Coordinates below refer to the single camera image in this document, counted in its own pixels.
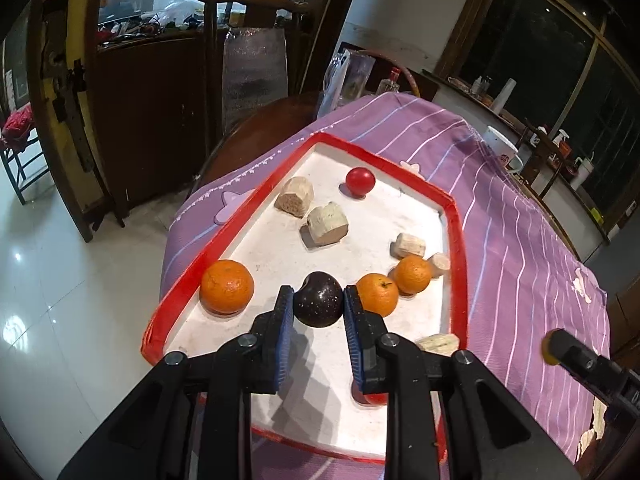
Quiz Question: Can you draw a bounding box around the orange mandarin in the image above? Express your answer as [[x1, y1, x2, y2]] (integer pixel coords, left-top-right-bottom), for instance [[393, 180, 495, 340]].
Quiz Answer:
[[356, 273, 400, 318], [200, 259, 254, 316], [395, 255, 432, 296]]

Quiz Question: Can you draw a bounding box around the white cartoon mug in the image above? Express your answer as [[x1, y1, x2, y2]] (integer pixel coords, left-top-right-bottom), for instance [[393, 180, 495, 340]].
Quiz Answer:
[[482, 126, 523, 173]]

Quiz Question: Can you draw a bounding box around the silver foil bag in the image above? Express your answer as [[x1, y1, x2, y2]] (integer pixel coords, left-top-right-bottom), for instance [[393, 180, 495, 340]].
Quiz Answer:
[[222, 25, 288, 133]]

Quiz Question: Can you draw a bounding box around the purple striped cloth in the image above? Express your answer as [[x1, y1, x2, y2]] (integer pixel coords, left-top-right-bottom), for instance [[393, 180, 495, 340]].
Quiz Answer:
[[160, 92, 613, 480]]

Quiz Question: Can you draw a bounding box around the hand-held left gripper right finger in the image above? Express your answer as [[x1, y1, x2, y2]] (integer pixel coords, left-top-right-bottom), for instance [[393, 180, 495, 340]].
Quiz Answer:
[[343, 285, 583, 480]]

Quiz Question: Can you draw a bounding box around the clear plastic bag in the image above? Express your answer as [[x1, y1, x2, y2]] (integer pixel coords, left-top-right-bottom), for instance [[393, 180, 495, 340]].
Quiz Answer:
[[317, 50, 376, 116]]

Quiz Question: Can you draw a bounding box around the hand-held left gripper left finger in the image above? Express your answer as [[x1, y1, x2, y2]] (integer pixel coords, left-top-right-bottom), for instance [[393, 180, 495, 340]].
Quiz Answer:
[[57, 285, 296, 480]]

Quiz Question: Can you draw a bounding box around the white paper cup stack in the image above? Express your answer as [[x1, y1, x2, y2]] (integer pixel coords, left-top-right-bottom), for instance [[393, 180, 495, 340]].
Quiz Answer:
[[492, 77, 517, 113]]

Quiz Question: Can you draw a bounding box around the red rimmed white tray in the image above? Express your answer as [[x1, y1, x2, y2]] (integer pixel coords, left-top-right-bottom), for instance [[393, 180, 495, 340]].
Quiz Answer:
[[140, 132, 468, 463]]

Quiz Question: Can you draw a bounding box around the dark wooden cabinet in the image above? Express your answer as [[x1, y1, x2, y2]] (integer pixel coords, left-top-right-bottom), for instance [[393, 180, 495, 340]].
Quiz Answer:
[[92, 30, 211, 206]]

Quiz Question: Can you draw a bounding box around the beige sugarcane chunk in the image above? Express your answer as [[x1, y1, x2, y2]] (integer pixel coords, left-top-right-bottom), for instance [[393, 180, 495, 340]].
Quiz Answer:
[[390, 232, 427, 261], [274, 176, 315, 218], [415, 333, 460, 356], [300, 201, 349, 250], [427, 253, 452, 279]]

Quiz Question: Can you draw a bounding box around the dark purple round fruit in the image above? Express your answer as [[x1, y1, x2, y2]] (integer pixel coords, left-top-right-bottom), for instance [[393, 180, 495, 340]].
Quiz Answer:
[[292, 271, 346, 330]]

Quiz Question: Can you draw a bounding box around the black metal stool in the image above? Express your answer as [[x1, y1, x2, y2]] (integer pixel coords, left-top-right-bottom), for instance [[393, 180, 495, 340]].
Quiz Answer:
[[0, 130, 51, 206]]

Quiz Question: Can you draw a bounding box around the white tumbler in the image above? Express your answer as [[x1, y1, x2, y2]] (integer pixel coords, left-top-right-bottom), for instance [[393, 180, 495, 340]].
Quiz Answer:
[[570, 156, 593, 191]]

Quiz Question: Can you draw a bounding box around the red tomato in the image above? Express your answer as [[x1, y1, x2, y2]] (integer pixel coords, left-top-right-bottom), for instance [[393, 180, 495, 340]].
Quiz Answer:
[[351, 380, 388, 407], [345, 167, 376, 198]]

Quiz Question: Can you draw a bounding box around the red cloth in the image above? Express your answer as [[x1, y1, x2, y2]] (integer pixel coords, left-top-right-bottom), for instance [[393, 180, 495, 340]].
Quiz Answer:
[[0, 105, 33, 148]]

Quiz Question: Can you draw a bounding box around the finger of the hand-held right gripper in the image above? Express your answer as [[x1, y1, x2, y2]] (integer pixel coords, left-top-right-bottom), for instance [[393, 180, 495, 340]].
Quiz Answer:
[[549, 329, 640, 411]]

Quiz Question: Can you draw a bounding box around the dark wooden chair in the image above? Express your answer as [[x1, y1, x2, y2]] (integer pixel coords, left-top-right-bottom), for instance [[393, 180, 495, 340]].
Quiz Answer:
[[190, 0, 311, 136], [522, 117, 566, 196]]

